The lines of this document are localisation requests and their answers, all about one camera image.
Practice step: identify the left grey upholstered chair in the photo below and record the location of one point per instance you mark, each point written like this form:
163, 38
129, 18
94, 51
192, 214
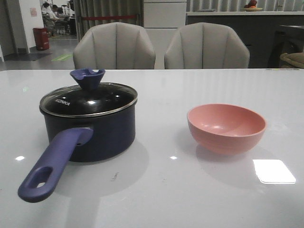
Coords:
115, 45

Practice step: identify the white cabinet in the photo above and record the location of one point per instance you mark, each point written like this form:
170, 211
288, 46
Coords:
161, 18

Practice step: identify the person in background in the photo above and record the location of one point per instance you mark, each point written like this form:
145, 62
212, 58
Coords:
51, 10

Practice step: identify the fruit plate on counter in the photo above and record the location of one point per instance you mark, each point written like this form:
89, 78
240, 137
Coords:
252, 6

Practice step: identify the beige cushion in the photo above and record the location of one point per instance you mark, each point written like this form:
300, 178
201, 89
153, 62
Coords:
293, 60

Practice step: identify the red bin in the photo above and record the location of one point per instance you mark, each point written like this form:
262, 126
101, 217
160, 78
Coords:
41, 38

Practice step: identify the pink bowl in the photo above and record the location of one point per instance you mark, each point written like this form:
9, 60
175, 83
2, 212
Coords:
225, 129

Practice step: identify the right grey upholstered chair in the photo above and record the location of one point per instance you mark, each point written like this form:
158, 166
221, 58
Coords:
206, 46

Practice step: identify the glass lid with blue knob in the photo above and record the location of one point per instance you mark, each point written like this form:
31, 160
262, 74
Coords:
90, 97

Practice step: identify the dark grey counter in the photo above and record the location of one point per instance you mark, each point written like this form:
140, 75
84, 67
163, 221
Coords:
267, 34

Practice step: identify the grey upholstered chair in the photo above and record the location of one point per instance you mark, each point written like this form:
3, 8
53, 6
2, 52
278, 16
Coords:
115, 45
206, 46

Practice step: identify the red barrier belt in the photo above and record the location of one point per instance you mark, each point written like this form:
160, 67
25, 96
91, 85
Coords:
110, 17

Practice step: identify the dark blue saucepan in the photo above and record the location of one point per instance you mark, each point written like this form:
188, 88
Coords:
78, 140

